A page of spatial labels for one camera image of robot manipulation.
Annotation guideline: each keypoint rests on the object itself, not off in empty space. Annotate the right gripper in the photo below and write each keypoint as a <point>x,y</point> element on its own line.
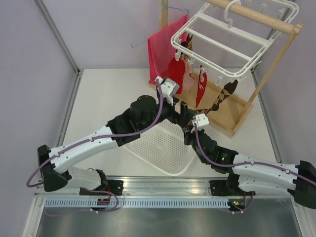
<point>187,130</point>

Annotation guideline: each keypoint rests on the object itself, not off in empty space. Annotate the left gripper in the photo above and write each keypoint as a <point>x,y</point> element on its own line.
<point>182,118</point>

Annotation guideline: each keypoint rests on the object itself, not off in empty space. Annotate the red sock with white print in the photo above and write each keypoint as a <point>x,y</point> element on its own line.
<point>201,85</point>

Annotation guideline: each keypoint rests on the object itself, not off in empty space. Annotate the brown argyle sock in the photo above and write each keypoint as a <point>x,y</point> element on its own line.
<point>226,92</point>

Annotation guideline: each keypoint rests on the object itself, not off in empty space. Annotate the white clip drying hanger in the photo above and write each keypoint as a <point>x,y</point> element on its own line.
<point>229,45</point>

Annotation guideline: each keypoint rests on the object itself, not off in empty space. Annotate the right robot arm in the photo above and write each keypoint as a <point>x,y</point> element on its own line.
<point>247,174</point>

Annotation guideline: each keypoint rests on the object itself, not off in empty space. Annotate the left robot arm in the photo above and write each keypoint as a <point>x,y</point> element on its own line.
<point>57,164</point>

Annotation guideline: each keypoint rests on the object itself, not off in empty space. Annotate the pink sock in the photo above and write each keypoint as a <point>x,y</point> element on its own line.
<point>188,79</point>

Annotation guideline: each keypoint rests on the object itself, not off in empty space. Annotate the white perforated plastic basket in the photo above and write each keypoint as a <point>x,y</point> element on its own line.
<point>163,148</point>

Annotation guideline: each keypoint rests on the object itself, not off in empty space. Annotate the plain red sock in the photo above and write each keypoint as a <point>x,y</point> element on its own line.
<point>176,71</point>

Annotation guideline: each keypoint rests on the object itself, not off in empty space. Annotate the wooden drying rack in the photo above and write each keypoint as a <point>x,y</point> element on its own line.
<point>233,110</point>

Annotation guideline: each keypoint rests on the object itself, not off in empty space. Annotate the pink cloth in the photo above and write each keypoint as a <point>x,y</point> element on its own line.
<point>160,50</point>

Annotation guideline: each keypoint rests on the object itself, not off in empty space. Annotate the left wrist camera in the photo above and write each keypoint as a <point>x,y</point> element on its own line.
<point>168,88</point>

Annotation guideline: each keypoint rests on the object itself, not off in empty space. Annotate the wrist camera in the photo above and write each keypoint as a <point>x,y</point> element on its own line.
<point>200,121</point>
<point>168,88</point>

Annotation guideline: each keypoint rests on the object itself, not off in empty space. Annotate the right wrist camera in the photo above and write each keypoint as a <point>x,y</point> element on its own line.
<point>200,121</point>

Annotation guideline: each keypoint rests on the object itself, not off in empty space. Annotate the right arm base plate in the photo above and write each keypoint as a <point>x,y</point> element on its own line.
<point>218,188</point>

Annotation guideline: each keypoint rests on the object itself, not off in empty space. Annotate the aluminium mounting rail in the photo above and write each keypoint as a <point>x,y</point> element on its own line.
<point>168,186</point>

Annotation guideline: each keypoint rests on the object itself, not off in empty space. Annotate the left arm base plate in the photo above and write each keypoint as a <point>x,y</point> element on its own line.
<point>114,186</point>

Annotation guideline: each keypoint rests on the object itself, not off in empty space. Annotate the slotted cable duct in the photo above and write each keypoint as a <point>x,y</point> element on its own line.
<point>93,202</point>

